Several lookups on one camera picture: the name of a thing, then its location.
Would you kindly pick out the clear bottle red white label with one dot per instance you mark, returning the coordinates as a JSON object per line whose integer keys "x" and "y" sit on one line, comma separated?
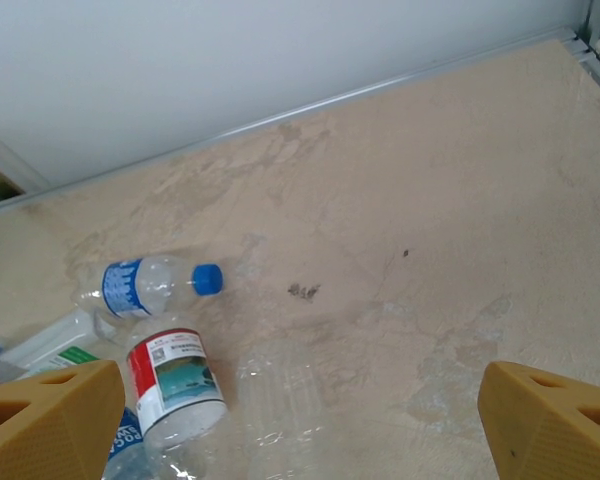
{"x": 175, "y": 380}

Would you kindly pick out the clear bottle green white label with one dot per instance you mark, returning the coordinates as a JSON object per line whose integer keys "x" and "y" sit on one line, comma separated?
{"x": 55, "y": 340}

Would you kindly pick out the aluminium corner post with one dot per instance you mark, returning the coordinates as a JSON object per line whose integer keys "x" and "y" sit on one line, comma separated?
{"x": 595, "y": 20}

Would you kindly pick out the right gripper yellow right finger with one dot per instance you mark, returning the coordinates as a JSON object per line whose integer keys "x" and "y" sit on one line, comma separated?
{"x": 545, "y": 435}

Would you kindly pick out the clear bottle blue text label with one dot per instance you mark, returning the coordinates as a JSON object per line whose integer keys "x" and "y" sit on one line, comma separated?
{"x": 125, "y": 287}

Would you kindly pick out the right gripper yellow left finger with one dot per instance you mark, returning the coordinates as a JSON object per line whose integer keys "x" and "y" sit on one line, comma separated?
{"x": 45, "y": 430}

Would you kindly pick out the long aluminium table edge rail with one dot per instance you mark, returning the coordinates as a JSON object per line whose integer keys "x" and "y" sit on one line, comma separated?
{"x": 130, "y": 167}

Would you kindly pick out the blue Pocari label bottle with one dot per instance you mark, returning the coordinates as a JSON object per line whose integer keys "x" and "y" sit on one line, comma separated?
{"x": 125, "y": 440}

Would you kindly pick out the clear unlabelled plastic bottle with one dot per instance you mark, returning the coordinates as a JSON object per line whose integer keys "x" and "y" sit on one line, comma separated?
{"x": 280, "y": 400}

